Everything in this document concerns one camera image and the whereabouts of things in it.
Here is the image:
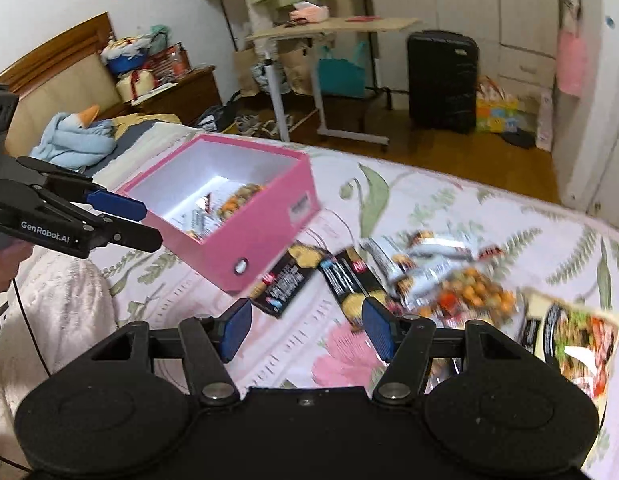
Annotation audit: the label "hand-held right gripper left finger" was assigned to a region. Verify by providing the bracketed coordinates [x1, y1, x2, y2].
[91, 298, 254, 407]

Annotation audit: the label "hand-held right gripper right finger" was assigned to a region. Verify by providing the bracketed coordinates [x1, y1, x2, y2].
[361, 297, 530, 406]

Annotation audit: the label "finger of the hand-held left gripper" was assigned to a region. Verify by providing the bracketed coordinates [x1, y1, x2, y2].
[40, 187, 163, 253]
[17, 156, 146, 221]

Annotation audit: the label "black cracker packet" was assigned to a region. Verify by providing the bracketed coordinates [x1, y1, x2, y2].
[248, 244, 334, 319]
[319, 247, 390, 332]

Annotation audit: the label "silver nut mix packet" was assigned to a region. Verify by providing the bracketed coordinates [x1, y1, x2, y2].
[362, 231, 519, 333]

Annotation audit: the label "pink cardboard box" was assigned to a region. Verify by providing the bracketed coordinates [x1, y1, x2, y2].
[112, 132, 323, 295]

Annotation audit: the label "orange nut mix packet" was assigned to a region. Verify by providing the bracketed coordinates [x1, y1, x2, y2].
[187, 183, 266, 240]

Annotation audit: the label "salad print snack packet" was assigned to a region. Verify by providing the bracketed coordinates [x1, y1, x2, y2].
[518, 287, 619, 413]

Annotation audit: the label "person's left hand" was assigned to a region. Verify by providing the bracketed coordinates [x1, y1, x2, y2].
[0, 244, 34, 302]

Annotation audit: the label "light blue blanket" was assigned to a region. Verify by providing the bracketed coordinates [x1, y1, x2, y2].
[30, 105, 119, 172]

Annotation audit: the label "white fluffy blanket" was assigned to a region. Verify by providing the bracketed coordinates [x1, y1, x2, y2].
[0, 247, 121, 480]

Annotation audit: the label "white ribboned gift box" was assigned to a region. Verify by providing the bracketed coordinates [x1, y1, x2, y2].
[114, 67, 159, 104]

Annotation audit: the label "wooden nightstand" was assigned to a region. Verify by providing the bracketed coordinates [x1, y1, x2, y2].
[132, 66, 223, 126]

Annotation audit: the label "wooden headboard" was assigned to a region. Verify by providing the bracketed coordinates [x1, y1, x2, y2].
[0, 11, 128, 157]

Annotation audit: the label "black bag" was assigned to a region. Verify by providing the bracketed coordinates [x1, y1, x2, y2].
[196, 91, 244, 132]

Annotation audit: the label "blue basket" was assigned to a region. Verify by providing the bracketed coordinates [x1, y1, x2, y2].
[100, 35, 156, 77]

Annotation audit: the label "floral bed sheet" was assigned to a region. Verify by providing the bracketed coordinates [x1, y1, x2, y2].
[84, 122, 619, 461]

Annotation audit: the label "pair of sneakers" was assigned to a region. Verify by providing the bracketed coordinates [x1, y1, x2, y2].
[234, 114, 296, 137]

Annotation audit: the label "brown paper bag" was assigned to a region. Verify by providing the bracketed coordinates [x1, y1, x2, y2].
[233, 47, 270, 98]
[280, 45, 320, 97]

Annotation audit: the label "dark slippers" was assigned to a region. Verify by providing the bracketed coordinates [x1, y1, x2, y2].
[501, 129, 539, 150]

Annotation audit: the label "colourful toy box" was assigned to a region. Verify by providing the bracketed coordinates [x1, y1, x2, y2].
[476, 76, 521, 134]

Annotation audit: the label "black suitcase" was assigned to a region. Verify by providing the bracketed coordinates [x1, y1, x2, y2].
[407, 30, 480, 135]

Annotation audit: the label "teal shopping bag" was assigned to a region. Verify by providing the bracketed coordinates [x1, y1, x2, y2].
[317, 41, 371, 100]

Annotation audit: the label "white pink printed bag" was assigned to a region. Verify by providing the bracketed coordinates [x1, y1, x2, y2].
[536, 89, 556, 152]

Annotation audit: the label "pink pouch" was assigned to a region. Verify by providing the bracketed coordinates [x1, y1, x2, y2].
[291, 2, 331, 24]

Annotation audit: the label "wooden rolling table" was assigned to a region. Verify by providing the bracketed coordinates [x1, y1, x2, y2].
[244, 16, 423, 154]

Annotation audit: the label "white door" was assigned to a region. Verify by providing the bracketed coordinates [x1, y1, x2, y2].
[552, 0, 619, 233]

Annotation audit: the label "pink hanging garment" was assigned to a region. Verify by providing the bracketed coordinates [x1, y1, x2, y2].
[556, 10, 589, 97]

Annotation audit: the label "white wardrobe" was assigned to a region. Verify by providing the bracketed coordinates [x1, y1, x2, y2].
[364, 0, 561, 106]

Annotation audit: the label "black cable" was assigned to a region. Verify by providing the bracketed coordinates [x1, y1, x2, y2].
[0, 280, 56, 473]

